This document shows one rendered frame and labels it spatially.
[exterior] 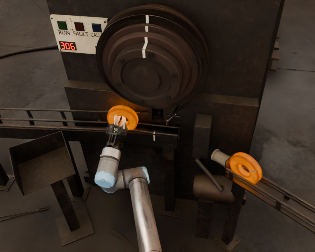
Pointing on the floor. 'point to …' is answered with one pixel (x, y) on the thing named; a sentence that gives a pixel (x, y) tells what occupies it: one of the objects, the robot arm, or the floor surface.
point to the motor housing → (209, 200)
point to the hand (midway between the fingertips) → (122, 116)
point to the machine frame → (80, 85)
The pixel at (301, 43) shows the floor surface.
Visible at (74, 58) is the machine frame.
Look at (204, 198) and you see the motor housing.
